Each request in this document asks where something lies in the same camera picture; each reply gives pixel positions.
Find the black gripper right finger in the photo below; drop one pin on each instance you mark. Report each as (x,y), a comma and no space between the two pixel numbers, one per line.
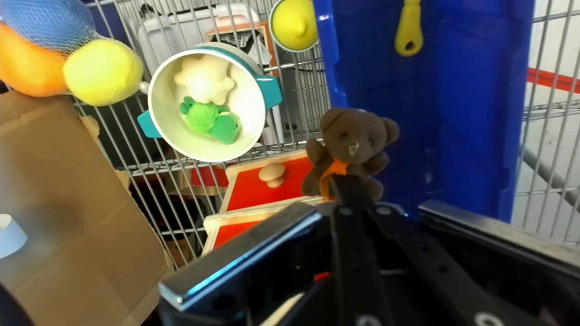
(436,283)

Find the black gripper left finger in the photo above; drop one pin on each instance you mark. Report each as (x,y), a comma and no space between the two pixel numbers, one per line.
(356,265)

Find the brown teddy bear toy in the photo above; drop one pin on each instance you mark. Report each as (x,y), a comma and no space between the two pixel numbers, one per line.
(354,138)

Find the blue plastic trailer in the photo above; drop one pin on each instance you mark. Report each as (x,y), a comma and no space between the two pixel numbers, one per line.
(459,120)

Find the green plush toy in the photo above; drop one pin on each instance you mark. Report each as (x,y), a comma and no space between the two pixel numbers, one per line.
(211,118)

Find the white plush toy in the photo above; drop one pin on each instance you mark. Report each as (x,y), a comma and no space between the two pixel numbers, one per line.
(205,78)

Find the white bowl with teal rim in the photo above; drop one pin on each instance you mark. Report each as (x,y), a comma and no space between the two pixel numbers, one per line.
(164,114)

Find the black plate with blue edge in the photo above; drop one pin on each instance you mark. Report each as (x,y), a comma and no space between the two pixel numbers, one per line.
(242,259)

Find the wooden box with red drawers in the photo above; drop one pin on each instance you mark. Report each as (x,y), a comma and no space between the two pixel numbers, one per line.
(265,187)

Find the red bar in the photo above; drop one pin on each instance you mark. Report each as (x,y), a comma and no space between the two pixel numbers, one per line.
(553,80)

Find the yellow plastic tool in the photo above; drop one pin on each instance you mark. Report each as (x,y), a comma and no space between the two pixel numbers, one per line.
(408,29)

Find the light blue cup yellow inside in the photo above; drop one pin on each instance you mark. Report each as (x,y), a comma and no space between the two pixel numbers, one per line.
(294,22)

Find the brown cardboard box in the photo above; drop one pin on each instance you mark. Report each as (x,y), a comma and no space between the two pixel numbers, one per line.
(66,210)

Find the yellow ball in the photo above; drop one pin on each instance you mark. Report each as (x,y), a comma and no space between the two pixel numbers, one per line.
(102,71)

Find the orange ball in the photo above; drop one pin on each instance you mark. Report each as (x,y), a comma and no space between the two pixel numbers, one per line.
(28,69)

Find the blue ball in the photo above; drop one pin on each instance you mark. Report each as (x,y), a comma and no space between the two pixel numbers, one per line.
(42,20)

